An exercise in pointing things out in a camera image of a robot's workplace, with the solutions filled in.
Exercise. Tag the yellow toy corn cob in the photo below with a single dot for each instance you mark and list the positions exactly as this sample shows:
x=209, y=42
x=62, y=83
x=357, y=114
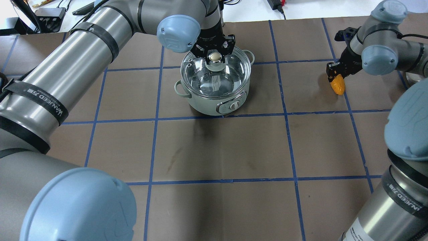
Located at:
x=338, y=85

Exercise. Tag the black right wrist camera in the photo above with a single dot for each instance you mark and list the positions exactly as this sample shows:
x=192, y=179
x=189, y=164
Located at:
x=346, y=35

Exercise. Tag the glass pot lid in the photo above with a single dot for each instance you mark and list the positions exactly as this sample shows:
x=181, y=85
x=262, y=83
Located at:
x=218, y=80

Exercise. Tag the black power adapter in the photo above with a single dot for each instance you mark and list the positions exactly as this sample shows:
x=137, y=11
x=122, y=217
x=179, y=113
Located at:
x=277, y=5

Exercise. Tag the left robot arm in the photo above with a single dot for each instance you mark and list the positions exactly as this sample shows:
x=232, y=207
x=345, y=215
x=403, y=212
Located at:
x=46, y=199

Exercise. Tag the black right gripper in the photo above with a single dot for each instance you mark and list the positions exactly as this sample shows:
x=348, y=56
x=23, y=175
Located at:
x=349, y=62

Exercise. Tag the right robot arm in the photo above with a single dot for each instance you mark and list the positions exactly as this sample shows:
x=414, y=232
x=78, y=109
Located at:
x=397, y=208

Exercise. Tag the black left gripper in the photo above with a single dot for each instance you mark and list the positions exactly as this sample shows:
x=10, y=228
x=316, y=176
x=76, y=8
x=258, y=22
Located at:
x=210, y=36

